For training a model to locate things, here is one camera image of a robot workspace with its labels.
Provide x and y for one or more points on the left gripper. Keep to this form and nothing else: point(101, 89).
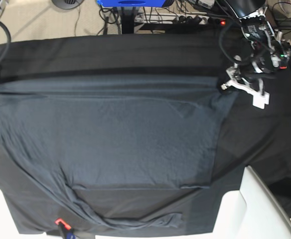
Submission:
point(251, 71)

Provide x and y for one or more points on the dark grey T-shirt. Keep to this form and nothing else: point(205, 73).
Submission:
point(59, 136)

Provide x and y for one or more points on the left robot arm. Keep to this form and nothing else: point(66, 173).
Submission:
point(256, 23)

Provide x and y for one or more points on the red black clamp right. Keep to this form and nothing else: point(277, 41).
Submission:
point(284, 54)

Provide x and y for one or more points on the black table cloth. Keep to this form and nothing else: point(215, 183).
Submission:
point(248, 135)

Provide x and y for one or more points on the white power strip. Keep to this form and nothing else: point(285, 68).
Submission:
point(176, 18)

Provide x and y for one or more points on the blue plastic box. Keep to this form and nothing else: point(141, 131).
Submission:
point(134, 3)

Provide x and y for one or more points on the round grey floor base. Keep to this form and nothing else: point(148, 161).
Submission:
point(67, 4)

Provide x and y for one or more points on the red blue clamp bottom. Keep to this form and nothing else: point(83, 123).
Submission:
point(66, 231)

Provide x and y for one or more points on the black table leg post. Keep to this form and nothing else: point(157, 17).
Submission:
point(128, 15)

